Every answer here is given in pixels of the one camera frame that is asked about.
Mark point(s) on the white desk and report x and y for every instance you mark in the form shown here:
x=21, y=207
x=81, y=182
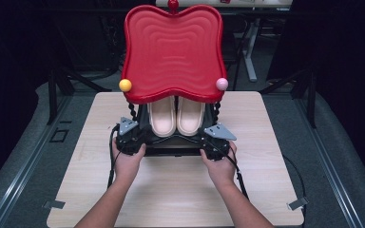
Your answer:
x=250, y=47

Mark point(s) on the black metal stand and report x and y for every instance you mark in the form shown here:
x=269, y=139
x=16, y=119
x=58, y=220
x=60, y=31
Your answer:
x=53, y=95
x=312, y=98

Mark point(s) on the grey floor rail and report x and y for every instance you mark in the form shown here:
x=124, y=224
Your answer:
x=25, y=164
x=329, y=167

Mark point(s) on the person's right hand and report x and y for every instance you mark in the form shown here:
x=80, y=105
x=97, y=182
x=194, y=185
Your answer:
x=221, y=171

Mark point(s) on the person's left hand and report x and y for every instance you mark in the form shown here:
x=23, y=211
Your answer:
x=126, y=167

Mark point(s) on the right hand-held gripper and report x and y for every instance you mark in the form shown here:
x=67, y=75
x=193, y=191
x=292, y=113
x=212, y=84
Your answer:
x=217, y=146

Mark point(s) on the cream slipper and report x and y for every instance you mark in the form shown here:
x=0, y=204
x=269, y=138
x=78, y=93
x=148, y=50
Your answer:
x=190, y=115
x=161, y=117

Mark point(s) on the grey table bracket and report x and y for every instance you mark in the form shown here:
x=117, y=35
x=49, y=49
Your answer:
x=297, y=203
x=53, y=204

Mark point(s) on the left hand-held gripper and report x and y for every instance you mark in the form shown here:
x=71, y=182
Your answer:
x=130, y=139

